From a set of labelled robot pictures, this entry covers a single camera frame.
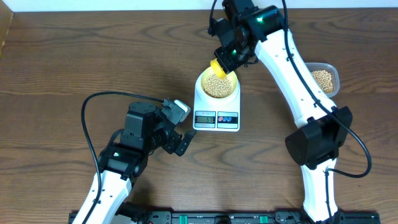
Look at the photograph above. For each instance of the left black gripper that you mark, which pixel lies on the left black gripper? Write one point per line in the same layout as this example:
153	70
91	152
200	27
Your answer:
170	146

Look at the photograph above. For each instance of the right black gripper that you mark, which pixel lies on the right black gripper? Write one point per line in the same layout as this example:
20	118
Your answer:
227	65

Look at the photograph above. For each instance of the yellow measuring scoop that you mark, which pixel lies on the yellow measuring scoop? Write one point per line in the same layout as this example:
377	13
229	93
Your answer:
217	69

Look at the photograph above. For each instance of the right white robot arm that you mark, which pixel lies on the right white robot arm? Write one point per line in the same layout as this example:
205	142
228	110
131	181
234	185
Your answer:
250	32

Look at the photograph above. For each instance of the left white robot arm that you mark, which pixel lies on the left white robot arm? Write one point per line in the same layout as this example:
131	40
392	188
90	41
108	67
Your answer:
146	128

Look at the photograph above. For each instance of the white digital kitchen scale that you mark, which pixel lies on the white digital kitchen scale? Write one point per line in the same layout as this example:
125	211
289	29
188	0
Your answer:
217	114

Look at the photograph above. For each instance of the soybeans in bowl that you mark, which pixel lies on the soybeans in bowl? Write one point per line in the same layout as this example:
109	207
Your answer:
216	87

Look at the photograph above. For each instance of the clear container of soybeans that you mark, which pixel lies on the clear container of soybeans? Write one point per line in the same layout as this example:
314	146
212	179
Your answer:
326	76

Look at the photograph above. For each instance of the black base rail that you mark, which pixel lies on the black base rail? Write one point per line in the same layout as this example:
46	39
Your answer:
287	217

